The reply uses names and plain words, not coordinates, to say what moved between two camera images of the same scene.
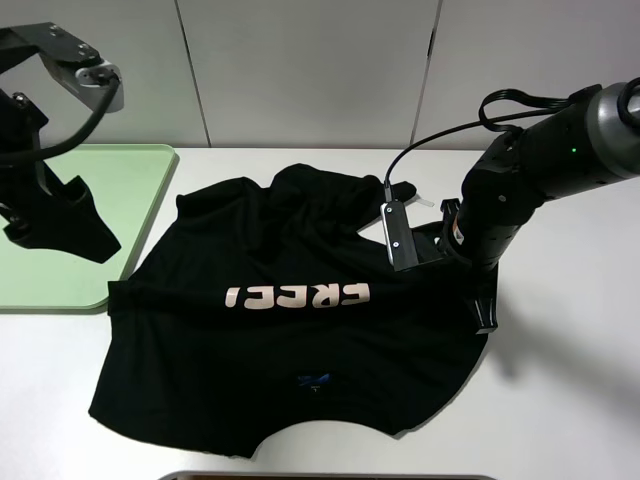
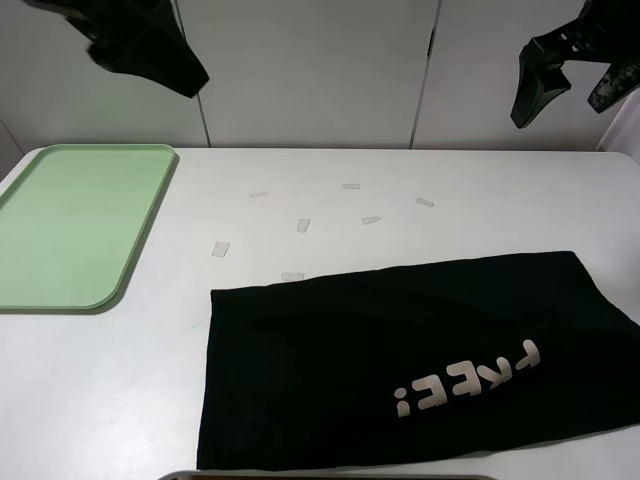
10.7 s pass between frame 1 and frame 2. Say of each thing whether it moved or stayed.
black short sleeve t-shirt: moved
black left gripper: moved
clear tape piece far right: stayed
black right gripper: moved
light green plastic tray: stayed
